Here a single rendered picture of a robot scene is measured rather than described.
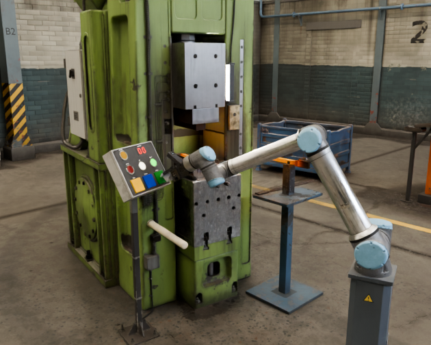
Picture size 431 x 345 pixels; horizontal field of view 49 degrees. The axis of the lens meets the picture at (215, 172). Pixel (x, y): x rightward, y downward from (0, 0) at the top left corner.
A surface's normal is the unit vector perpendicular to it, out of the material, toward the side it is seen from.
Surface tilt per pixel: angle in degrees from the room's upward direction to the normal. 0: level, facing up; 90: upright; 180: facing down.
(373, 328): 90
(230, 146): 90
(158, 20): 90
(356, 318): 90
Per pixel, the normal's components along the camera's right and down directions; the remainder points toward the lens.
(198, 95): 0.56, 0.20
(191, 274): -0.83, 0.13
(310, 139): -0.46, 0.11
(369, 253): -0.36, 0.30
